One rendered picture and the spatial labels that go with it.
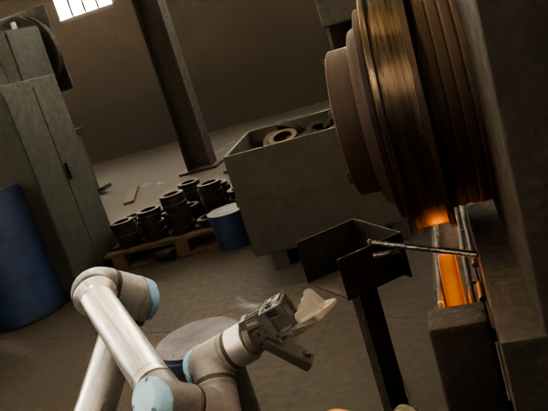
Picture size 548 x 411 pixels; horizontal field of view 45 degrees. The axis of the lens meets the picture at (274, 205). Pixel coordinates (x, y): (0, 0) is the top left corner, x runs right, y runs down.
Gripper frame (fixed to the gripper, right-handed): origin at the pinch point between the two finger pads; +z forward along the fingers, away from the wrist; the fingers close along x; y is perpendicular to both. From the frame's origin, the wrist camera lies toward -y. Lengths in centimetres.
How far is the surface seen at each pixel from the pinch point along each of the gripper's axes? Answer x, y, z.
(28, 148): 259, 101, -207
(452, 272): -5.0, -3.7, 25.7
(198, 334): 68, -10, -71
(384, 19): -14, 43, 40
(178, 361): 52, -10, -73
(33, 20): 696, 290, -370
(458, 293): -7.3, -7.1, 24.9
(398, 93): -22, 33, 37
